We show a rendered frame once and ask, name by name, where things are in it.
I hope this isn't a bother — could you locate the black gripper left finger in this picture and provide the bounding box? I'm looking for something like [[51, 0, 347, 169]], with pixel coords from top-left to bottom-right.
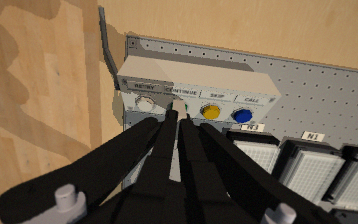
[[0, 100, 179, 224]]

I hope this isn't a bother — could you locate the white operator button panel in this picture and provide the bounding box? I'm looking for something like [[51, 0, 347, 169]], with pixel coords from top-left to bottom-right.
[[99, 7, 281, 126]]

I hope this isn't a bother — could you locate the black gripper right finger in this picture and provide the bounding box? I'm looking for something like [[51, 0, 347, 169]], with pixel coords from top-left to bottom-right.
[[176, 100, 341, 224]]

